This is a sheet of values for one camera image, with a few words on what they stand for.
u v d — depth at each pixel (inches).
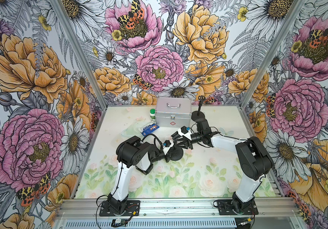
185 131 29.9
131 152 22.5
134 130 42.2
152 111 40.2
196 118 44.3
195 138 31.3
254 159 19.5
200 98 39.3
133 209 28.8
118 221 28.0
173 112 41.3
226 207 29.0
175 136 31.3
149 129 40.4
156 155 32.3
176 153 35.7
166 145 32.0
